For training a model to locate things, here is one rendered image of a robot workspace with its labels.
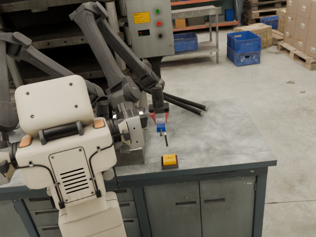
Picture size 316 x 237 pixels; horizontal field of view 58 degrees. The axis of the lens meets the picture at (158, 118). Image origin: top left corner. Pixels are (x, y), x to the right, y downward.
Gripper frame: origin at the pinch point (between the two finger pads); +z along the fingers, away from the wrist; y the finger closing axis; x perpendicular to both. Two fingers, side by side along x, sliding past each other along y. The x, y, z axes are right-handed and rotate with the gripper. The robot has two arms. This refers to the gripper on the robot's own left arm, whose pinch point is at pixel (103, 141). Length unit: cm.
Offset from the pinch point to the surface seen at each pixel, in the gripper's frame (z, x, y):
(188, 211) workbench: 41, -5, -45
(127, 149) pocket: 5.3, -3.4, -11.3
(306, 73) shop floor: 7, -289, -243
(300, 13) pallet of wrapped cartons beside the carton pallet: -77, -351, -244
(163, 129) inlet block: -5.5, -6.7, -28.8
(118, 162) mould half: 10.5, 0.5, -7.7
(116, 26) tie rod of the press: -51, -65, 3
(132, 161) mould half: 9.4, 0.5, -14.6
